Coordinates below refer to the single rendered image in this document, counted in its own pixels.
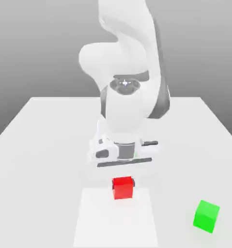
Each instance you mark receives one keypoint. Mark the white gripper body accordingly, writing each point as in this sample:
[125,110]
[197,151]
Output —
[125,163]

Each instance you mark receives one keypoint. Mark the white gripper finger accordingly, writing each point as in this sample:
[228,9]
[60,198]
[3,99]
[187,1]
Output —
[112,185]
[134,183]

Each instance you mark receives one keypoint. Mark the small red cube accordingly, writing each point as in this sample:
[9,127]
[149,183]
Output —
[123,188]

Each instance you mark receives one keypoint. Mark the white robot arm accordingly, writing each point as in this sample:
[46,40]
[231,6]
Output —
[125,116]

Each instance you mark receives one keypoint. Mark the small green cube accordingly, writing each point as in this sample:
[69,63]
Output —
[205,217]

